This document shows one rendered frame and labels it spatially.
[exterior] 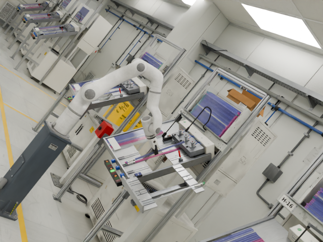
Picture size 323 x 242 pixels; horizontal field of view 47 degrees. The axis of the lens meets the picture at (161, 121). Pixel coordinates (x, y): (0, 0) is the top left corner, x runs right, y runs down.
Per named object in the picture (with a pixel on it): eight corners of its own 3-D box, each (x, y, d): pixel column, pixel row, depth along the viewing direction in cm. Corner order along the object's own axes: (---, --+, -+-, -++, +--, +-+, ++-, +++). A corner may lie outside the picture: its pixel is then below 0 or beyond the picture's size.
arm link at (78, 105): (67, 107, 254) (88, 80, 252) (68, 102, 271) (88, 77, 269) (80, 118, 257) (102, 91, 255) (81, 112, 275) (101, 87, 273)
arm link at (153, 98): (169, 95, 264) (162, 135, 270) (155, 90, 275) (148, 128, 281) (160, 94, 257) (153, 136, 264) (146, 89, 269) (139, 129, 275)
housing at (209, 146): (205, 161, 303) (205, 146, 296) (179, 134, 342) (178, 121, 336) (214, 158, 306) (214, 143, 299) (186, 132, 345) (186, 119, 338)
